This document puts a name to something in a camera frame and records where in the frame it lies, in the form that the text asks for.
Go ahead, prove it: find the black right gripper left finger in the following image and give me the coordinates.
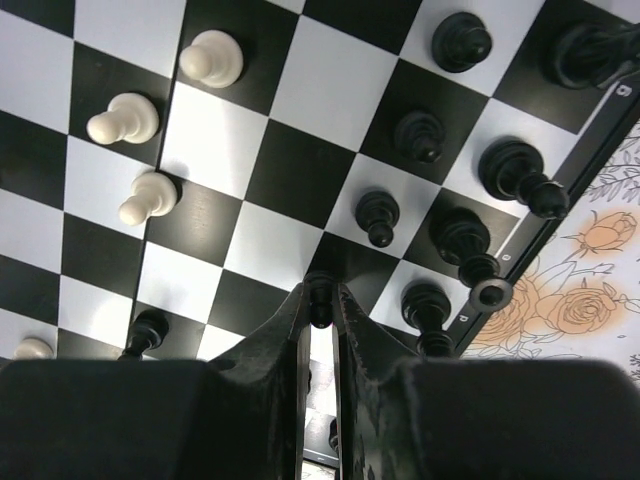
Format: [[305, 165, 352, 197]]
[[1, 284, 310, 479]]

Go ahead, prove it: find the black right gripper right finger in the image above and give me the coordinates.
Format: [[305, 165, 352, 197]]
[[334, 284, 639, 479]]

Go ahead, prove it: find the black chess pawn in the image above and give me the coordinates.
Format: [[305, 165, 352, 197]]
[[355, 191, 400, 248], [431, 11, 493, 73], [305, 271, 335, 329], [393, 110, 446, 164]]

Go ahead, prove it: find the black white chess board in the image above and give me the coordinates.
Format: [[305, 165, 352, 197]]
[[0, 0, 640, 466]]

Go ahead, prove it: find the black chess queen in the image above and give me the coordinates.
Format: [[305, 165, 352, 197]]
[[429, 207, 513, 313]]

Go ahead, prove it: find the white chess pawn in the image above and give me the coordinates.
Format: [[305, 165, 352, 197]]
[[178, 30, 244, 89], [86, 93, 160, 145], [118, 172, 178, 226]]

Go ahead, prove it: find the black chess bishop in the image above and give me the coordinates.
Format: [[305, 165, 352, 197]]
[[478, 139, 569, 220]]

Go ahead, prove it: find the floral table cloth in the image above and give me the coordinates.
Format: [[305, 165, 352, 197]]
[[464, 126, 639, 382]]

